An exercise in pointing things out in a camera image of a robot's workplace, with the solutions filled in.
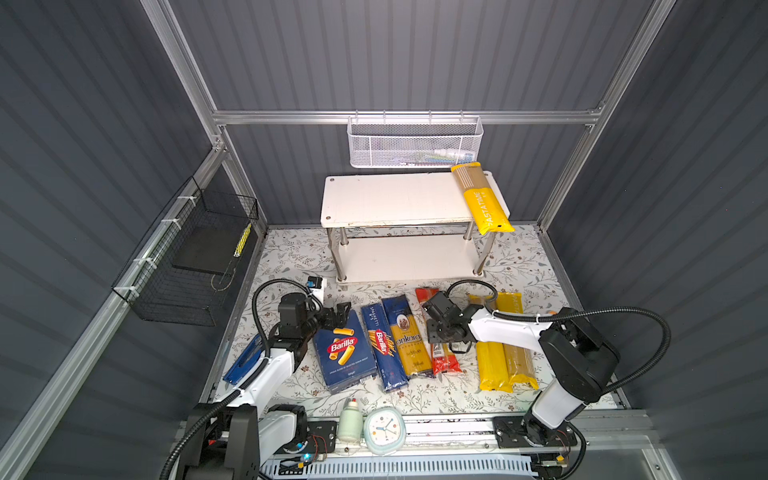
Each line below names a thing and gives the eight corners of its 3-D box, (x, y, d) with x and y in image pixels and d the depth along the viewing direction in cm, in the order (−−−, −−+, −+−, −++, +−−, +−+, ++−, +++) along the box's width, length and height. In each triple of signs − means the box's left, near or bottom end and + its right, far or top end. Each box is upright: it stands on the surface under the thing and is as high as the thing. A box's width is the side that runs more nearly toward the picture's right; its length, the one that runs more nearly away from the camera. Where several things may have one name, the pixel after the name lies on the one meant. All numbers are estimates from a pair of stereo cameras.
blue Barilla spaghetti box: (385, 395, 82) (384, 390, 79) (361, 314, 98) (360, 308, 95) (408, 387, 83) (409, 382, 80) (381, 308, 99) (381, 302, 96)
